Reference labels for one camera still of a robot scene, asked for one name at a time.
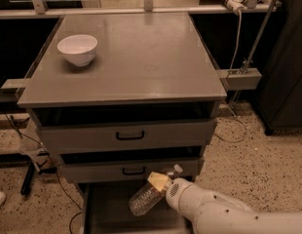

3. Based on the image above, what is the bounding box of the open bottom grey drawer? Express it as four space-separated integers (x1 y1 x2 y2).
79 179 193 234

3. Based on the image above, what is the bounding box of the dark side cabinet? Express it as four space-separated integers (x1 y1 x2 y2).
253 0 302 136

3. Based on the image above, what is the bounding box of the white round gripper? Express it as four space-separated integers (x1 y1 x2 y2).
147 172 207 218

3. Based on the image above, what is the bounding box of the top grey drawer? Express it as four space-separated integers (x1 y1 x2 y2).
38 119 216 154

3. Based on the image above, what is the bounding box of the white power cable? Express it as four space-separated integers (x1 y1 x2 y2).
212 9 248 144

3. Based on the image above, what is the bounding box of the black floor stand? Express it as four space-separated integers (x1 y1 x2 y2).
20 152 57 196

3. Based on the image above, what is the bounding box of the middle grey drawer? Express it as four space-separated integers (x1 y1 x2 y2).
61 157 204 183

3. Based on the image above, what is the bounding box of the white ceramic bowl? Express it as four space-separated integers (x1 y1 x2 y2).
57 34 97 66

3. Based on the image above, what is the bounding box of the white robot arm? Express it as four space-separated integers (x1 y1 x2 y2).
148 172 302 234

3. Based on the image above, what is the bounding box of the clear plastic water bottle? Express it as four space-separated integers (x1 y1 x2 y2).
129 164 183 216

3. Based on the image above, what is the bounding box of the black floor cable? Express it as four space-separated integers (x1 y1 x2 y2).
0 95 84 234

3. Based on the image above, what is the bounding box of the grey drawer cabinet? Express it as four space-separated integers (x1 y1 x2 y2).
16 12 228 234

